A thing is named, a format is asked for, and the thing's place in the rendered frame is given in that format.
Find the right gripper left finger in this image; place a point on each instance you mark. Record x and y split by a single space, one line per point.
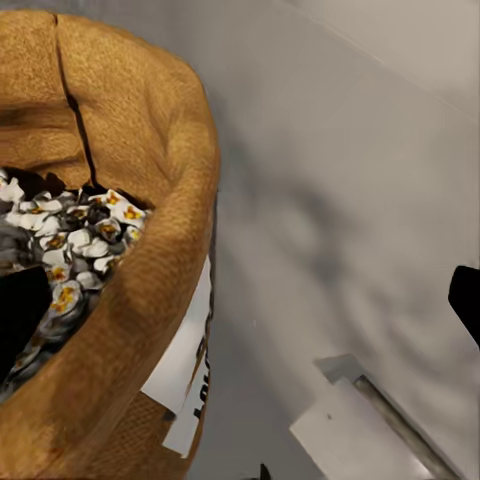
25 297

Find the popcorn bag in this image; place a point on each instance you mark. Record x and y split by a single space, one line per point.
85 104

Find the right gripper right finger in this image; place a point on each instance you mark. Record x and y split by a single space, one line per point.
464 297

